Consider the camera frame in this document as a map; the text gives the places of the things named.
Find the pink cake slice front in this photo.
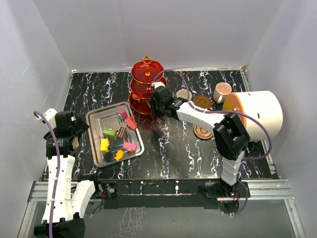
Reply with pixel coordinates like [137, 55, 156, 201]
[123, 142, 137, 152]

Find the yellow cake slice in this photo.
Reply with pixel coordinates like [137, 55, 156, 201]
[100, 138, 109, 154]

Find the black round cookie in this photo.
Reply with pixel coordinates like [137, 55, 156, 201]
[104, 152, 113, 163]

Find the magenta cake slice back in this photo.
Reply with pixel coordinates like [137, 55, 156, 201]
[116, 109, 128, 120]

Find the large white cylinder container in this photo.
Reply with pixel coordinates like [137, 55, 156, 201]
[222, 91, 283, 138]

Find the red pink cake slice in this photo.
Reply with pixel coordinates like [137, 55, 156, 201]
[124, 116, 137, 130]

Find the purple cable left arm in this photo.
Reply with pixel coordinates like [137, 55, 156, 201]
[33, 111, 102, 238]

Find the red three-tier dessert stand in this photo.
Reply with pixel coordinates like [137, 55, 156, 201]
[128, 55, 164, 115]

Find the stainless steel tray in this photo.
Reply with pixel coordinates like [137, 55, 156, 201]
[86, 102, 145, 168]

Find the pink and white teacup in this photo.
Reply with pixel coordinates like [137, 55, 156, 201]
[213, 82, 232, 104]

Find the brown saucer front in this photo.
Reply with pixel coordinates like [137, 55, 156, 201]
[194, 125, 213, 140]

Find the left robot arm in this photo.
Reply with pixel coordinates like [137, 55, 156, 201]
[34, 108, 102, 238]

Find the blue and white teacup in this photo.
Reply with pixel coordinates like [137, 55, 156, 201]
[176, 89, 192, 100]

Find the brown chocolate cake slice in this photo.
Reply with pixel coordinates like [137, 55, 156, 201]
[116, 126, 127, 141]

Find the brown saucer near cups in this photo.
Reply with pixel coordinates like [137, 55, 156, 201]
[193, 95, 212, 110]

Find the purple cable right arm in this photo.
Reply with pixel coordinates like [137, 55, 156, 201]
[151, 69, 273, 216]

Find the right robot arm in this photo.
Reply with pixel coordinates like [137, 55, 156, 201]
[150, 82, 250, 197]

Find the green layered cake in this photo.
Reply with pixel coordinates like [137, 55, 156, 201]
[102, 128, 117, 140]

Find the orange fish cookie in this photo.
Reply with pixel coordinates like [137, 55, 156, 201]
[114, 150, 124, 162]

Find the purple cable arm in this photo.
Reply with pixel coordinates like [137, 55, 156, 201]
[33, 111, 102, 238]
[151, 69, 273, 216]

